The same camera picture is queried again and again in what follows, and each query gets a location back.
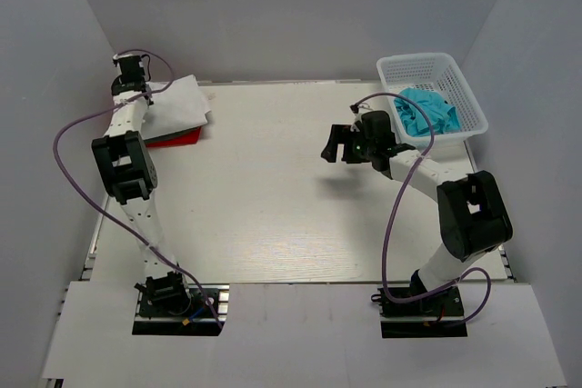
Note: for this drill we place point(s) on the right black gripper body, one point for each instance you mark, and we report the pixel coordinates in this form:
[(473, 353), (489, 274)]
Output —
[(362, 147)]

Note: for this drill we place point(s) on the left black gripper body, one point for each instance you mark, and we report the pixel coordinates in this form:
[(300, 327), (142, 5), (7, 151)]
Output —
[(118, 83)]

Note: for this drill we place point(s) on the white t shirt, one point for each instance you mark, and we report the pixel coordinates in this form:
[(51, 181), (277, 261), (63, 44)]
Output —
[(182, 106)]

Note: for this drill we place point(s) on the blue t shirt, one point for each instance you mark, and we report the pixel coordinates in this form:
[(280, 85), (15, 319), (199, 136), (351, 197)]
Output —
[(422, 109)]

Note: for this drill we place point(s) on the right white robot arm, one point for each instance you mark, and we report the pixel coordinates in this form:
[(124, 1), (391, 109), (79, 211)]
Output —
[(473, 219)]

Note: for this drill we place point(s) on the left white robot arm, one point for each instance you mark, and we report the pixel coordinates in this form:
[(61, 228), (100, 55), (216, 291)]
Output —
[(129, 176)]

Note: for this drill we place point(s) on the folded grey t shirt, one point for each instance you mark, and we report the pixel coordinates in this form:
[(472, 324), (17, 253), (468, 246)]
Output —
[(187, 136)]

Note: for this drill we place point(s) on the folded red t shirt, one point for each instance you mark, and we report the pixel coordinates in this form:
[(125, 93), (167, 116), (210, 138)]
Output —
[(168, 145)]

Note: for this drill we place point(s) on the white plastic basket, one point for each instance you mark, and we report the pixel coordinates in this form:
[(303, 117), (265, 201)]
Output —
[(436, 72)]

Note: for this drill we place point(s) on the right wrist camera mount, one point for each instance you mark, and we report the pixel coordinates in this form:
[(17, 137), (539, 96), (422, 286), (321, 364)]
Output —
[(359, 110)]

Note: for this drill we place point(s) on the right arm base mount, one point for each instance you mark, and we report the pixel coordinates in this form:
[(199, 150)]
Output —
[(439, 316)]

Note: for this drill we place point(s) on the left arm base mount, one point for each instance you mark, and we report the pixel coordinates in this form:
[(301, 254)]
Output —
[(182, 311)]

